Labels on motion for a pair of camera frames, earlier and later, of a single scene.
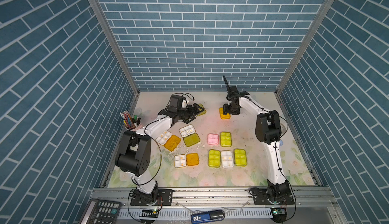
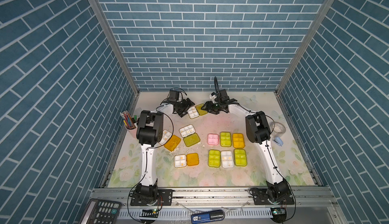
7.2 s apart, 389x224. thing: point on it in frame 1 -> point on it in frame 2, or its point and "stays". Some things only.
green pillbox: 190,136 stays
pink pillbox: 212,139 stays
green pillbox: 202,112 stays
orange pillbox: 223,116 -> 238,140
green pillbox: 214,159 stays
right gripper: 225,106 -> 209,108
